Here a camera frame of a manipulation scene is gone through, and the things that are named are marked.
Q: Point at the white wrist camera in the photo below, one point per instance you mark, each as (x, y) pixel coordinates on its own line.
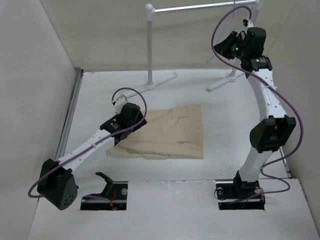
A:
(120, 101)
(247, 24)

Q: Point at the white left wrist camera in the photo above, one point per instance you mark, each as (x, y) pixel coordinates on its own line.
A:
(120, 101)

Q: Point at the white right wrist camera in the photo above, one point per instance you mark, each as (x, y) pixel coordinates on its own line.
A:
(247, 24)

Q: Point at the beige trousers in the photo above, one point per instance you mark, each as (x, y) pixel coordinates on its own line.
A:
(175, 133)

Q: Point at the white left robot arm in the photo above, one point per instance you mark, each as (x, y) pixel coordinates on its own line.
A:
(57, 180)

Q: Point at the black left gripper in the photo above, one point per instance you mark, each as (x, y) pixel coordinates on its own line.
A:
(138, 119)

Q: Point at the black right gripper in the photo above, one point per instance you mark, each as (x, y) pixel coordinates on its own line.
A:
(225, 45)

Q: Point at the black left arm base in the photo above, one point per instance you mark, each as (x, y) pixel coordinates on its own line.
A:
(112, 198)

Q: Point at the light blue clothes hanger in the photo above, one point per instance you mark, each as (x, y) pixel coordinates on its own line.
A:
(231, 23)

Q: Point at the white clothes rack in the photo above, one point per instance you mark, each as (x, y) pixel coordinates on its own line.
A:
(179, 37)

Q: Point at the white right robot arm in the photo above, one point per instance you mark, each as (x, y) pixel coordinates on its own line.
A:
(275, 126)

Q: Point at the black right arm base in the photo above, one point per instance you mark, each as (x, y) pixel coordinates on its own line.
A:
(235, 194)

